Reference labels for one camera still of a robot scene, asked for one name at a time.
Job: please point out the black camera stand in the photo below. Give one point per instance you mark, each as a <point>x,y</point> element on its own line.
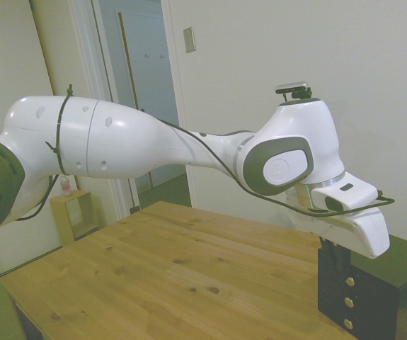
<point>302,95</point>

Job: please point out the pale blue hallway door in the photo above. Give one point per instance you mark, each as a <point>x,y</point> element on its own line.
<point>153,71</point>

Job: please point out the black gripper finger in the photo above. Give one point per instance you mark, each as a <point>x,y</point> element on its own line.
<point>328,253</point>
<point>342,260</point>

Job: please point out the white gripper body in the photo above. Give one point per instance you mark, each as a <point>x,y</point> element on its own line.
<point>369,233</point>

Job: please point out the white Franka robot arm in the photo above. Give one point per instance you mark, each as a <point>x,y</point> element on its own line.
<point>118,141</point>

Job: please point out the black drawer with silver knob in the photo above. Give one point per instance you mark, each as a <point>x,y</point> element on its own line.
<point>369,287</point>

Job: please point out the light wooden open shelf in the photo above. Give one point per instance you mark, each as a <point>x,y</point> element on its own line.
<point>58,212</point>

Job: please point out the grey camera on stand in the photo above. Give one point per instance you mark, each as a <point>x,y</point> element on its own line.
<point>291,87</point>

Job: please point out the metal light switch plate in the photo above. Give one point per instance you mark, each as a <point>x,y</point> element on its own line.
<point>189,40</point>

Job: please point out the black drawer cabinet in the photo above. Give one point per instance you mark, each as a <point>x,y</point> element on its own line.
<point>401,262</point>

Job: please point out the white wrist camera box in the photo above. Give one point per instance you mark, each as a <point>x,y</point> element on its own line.
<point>355,193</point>

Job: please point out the open white door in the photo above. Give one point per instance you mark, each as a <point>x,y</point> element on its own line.
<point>108,53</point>

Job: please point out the clear bottle pink liquid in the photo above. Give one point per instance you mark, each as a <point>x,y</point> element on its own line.
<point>66,187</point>

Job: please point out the white closet door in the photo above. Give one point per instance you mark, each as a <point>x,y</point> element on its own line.
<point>54,53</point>

